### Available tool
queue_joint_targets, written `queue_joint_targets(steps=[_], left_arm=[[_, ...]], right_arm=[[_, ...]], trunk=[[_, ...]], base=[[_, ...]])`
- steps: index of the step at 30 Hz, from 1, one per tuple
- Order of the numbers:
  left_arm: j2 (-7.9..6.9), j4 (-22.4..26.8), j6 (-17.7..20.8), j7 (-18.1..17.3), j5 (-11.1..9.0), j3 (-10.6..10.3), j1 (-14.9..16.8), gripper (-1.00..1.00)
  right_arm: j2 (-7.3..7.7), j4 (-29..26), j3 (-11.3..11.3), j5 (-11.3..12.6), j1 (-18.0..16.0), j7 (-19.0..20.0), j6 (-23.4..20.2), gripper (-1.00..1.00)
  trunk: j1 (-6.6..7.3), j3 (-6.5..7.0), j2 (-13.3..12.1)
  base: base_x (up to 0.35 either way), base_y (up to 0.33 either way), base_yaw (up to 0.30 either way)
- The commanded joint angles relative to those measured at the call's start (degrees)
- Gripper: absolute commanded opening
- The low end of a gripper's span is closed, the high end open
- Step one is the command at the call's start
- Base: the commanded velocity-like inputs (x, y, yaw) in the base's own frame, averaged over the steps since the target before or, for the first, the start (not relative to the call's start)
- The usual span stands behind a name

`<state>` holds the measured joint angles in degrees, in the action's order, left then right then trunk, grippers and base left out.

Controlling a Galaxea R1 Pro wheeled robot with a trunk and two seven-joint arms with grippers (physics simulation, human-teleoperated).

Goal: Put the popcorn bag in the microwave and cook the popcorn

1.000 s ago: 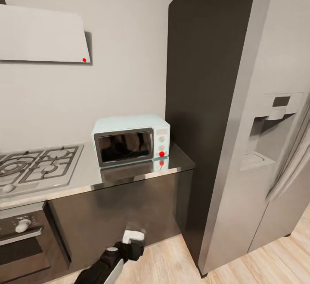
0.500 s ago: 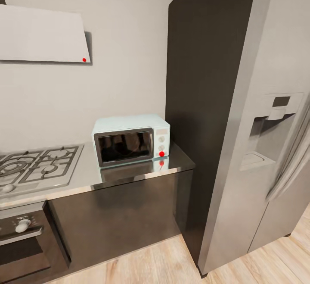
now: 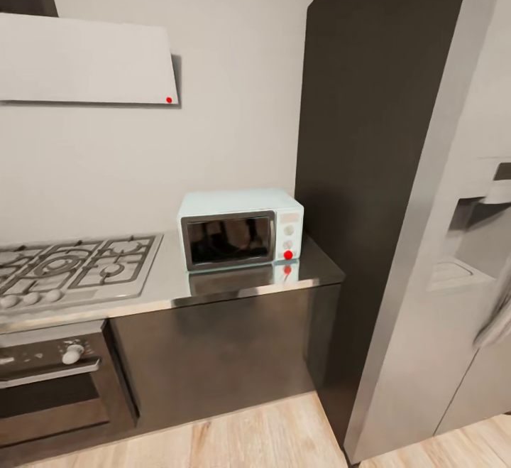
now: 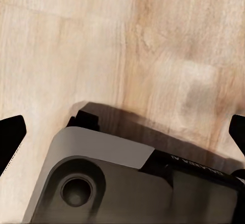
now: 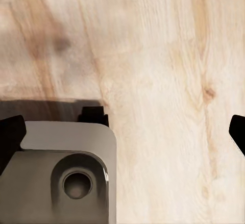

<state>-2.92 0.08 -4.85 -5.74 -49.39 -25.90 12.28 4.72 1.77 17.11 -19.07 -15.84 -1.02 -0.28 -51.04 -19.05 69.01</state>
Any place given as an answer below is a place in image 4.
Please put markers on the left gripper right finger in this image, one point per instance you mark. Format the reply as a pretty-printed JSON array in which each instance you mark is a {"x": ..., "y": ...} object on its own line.
[{"x": 237, "y": 131}]

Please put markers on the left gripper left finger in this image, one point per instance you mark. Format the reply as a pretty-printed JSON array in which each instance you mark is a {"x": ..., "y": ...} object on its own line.
[{"x": 12, "y": 132}]

